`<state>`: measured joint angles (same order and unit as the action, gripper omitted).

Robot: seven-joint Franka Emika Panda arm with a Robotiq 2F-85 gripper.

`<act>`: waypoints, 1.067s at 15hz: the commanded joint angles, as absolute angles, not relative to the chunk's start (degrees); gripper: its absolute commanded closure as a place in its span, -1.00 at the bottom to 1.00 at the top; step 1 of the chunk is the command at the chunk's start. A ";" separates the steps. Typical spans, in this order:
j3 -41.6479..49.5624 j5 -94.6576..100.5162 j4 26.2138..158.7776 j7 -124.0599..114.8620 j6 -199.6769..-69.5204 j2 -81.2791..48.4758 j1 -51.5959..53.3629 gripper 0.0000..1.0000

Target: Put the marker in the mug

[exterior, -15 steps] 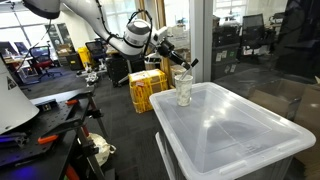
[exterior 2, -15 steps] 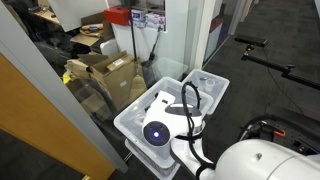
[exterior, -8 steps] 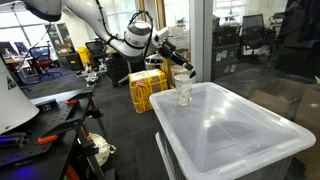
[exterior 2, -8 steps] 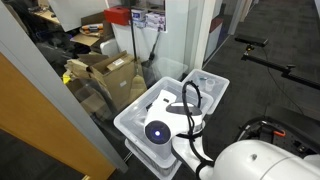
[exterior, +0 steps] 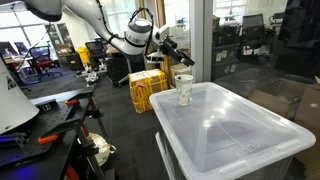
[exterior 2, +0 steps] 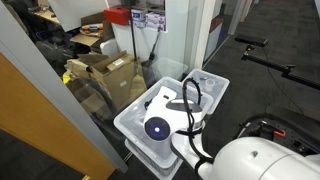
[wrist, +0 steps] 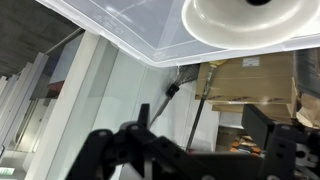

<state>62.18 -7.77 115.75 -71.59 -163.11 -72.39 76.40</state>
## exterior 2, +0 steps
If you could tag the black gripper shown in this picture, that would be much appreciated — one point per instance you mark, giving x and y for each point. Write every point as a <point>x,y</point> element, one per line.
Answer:
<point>148,104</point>

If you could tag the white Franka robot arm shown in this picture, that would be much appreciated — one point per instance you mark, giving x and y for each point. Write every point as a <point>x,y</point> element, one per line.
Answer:
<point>253,160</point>

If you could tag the large clear plastic bin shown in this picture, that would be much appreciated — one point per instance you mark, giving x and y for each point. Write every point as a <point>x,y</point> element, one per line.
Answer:
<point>130,124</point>

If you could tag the large open cardboard box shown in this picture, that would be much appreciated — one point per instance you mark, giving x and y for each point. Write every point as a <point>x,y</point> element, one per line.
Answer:
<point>115,78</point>

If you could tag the small cardboard box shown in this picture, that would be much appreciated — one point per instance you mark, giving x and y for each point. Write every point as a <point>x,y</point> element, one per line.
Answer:
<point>90,100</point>

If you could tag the small teal item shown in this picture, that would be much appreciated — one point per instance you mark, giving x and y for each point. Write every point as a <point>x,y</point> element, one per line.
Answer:
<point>203,79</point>

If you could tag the small clear plastic cup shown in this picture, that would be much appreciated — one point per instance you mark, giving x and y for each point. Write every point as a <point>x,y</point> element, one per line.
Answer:
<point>209,86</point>

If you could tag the broom with black pole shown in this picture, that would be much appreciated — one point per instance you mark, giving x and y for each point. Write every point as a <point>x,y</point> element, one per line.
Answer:
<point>133,40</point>

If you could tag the white plastic container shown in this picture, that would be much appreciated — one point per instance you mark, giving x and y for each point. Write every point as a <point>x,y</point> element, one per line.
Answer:
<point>109,48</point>

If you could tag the small clear plastic bin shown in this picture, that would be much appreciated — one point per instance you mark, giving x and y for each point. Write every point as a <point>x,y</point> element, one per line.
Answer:
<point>220,87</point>

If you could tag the white printed box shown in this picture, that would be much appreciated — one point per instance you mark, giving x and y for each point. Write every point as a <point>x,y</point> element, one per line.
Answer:
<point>138,18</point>
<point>156,21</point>

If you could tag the flat open cardboard box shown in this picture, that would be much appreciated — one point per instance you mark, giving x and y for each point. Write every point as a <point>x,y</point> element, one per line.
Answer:
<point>90,40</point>

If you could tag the red box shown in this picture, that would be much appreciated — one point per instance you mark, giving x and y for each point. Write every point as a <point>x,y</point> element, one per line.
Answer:
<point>116,16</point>

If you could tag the orange and white package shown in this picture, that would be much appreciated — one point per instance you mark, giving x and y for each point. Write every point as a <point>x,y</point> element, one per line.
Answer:
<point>91,29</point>

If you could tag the red and white cabinet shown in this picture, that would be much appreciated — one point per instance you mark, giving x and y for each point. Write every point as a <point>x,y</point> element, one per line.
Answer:
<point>215,36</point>

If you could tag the orange wooden panel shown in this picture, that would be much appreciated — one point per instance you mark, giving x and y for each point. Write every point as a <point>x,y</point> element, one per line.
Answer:
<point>36,130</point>

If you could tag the whiteboard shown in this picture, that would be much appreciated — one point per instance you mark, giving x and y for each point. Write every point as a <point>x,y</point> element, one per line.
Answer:
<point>76,13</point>

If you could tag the black perforated table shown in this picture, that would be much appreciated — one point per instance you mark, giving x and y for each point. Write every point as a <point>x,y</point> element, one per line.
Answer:
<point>300,130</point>

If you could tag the black stereo camera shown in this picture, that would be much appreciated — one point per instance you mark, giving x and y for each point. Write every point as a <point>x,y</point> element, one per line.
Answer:
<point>251,40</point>

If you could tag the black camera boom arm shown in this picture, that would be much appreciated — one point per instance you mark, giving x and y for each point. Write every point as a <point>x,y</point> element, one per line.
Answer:
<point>271,65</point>

